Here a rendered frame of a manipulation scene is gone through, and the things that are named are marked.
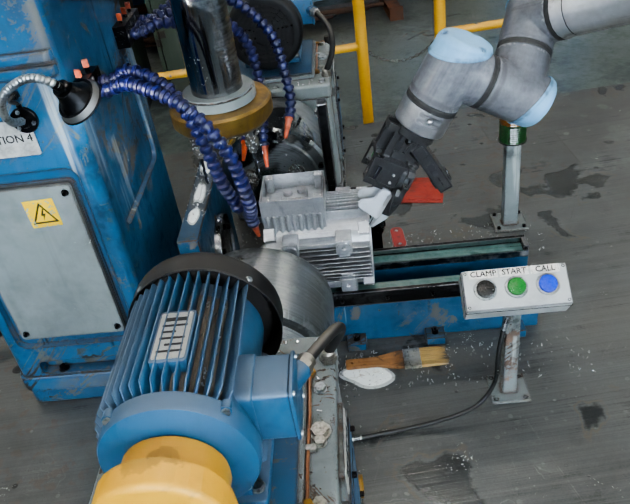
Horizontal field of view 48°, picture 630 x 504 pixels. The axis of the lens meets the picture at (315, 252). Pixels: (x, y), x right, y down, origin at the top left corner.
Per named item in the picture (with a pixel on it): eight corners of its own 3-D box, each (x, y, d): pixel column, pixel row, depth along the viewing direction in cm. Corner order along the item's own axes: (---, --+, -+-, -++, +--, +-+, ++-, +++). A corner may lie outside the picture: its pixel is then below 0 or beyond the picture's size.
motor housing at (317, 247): (275, 310, 139) (259, 232, 128) (281, 253, 154) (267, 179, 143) (376, 302, 137) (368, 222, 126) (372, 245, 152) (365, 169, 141)
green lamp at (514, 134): (501, 147, 158) (502, 129, 155) (496, 135, 162) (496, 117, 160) (528, 144, 157) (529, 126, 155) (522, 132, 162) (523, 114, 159)
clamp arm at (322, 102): (328, 214, 151) (312, 105, 136) (328, 206, 153) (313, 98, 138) (344, 212, 151) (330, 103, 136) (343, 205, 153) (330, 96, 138)
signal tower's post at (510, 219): (495, 233, 170) (500, 69, 146) (489, 215, 177) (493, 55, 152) (528, 230, 170) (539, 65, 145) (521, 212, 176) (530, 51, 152)
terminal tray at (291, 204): (264, 235, 133) (258, 203, 129) (269, 205, 142) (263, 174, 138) (327, 230, 132) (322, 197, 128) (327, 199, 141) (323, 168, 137)
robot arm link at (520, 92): (569, 58, 114) (504, 30, 110) (554, 125, 112) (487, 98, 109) (534, 76, 123) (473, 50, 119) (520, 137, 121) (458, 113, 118)
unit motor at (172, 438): (158, 702, 81) (25, 482, 57) (199, 465, 108) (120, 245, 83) (378, 692, 79) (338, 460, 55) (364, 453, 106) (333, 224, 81)
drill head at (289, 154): (227, 252, 158) (203, 155, 143) (244, 163, 191) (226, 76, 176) (338, 242, 156) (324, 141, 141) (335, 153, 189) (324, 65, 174)
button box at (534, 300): (463, 320, 118) (466, 312, 113) (457, 280, 120) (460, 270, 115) (567, 311, 117) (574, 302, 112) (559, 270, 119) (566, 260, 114)
